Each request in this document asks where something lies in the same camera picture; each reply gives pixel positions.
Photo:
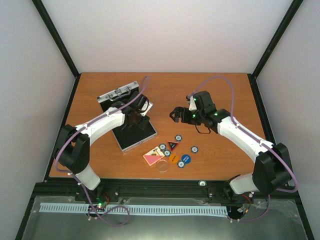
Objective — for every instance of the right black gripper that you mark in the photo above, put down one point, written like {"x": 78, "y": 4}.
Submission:
{"x": 178, "y": 110}

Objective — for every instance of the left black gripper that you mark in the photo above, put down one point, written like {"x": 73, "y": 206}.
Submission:
{"x": 143, "y": 124}

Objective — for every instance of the aluminium poker case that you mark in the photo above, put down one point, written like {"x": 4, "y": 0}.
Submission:
{"x": 127, "y": 138}

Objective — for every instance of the blue green chip stack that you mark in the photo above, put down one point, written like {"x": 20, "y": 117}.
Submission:
{"x": 178, "y": 138}

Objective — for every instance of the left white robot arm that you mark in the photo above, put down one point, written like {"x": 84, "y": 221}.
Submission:
{"x": 72, "y": 149}

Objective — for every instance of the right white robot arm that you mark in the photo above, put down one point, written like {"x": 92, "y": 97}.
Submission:
{"x": 271, "y": 161}

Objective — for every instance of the triangular all in button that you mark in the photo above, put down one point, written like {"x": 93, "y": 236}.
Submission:
{"x": 172, "y": 145}

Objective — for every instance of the pink yellow card deck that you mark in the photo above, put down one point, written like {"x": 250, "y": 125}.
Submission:
{"x": 153, "y": 156}

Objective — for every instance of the orange big blind button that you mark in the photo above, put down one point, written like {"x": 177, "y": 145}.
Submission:
{"x": 173, "y": 158}

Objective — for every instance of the blue small blind button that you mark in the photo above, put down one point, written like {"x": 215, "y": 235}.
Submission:
{"x": 186, "y": 158}

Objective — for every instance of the clear round dealer button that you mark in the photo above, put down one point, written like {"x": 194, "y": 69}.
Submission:
{"x": 162, "y": 165}

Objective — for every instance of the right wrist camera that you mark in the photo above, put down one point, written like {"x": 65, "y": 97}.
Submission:
{"x": 192, "y": 103}

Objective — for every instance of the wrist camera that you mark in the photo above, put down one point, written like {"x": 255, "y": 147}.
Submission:
{"x": 192, "y": 103}
{"x": 146, "y": 108}

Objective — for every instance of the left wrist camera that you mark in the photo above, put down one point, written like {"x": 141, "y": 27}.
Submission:
{"x": 146, "y": 108}

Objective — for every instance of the black aluminium frame rail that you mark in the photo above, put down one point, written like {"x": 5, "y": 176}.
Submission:
{"x": 114, "y": 190}

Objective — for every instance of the light blue cable duct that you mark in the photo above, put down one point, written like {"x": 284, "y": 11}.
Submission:
{"x": 135, "y": 210}

